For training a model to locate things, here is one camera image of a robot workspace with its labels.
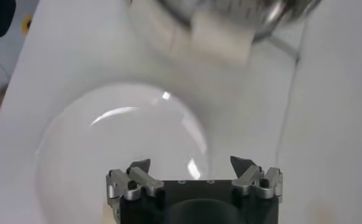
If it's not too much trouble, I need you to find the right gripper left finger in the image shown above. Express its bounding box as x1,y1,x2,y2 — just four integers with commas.
106,158,165,208

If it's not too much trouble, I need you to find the white round plate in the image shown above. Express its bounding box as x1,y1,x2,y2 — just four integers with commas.
34,82,211,224

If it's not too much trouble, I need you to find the cream electric cooker pot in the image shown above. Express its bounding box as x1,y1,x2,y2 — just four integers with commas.
127,0,257,65

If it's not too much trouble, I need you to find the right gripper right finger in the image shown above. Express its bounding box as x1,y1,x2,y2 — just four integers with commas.
229,155,284,203

